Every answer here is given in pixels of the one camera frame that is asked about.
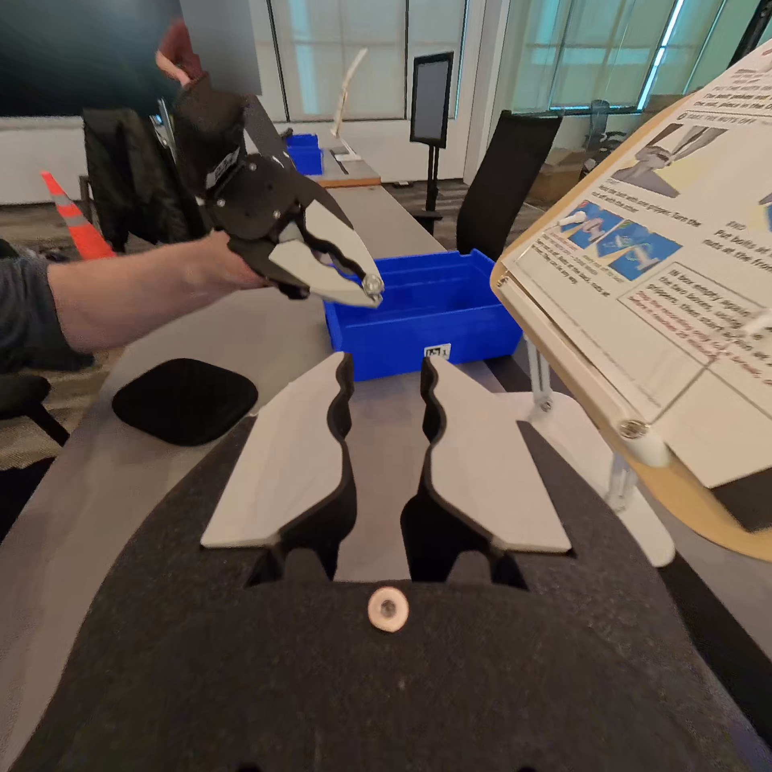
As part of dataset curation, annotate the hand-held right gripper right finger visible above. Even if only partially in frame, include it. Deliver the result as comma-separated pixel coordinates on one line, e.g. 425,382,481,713
400,356,574,583

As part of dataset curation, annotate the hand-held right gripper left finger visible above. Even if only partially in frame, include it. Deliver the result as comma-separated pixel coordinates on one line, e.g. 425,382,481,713
199,352,359,583

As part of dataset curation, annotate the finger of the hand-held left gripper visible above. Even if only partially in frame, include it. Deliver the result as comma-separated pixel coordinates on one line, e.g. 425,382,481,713
267,224,386,310
300,201,387,287

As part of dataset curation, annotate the blue bin with square label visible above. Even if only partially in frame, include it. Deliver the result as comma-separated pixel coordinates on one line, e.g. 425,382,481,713
324,249,522,382

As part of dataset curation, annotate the person's left forearm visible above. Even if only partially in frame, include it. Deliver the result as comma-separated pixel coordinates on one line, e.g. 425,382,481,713
0,238,200,375

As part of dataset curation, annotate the person's left hand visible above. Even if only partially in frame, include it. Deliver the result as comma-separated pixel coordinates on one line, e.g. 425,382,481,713
192,231,270,292

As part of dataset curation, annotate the wooden desk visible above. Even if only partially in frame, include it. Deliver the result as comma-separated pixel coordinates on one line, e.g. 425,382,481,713
274,123,382,189

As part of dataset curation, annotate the small blue bin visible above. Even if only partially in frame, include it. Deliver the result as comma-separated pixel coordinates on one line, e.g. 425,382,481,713
285,134,324,176

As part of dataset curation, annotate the black monitor tripod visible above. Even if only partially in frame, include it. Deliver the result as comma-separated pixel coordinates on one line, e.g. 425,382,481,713
415,145,445,221

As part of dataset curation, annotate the black jacket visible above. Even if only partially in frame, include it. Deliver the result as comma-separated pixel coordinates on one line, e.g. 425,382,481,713
81,107,209,251

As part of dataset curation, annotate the black wrist rest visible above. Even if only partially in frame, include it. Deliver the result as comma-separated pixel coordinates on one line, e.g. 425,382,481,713
111,357,260,447

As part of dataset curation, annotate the thin white stand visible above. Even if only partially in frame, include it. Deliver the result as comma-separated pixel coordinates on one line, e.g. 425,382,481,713
331,48,369,162

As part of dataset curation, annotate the black monitor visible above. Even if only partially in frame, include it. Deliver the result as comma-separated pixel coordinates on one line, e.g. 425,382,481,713
410,51,454,148

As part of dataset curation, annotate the orange traffic cone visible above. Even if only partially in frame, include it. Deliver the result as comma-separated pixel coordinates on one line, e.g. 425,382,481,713
41,170,115,260

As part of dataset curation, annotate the wooden stand board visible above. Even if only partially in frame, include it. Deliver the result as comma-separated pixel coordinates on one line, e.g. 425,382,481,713
490,36,772,562

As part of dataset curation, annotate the cardboard box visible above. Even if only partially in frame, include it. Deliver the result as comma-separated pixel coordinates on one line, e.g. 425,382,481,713
534,148,604,203

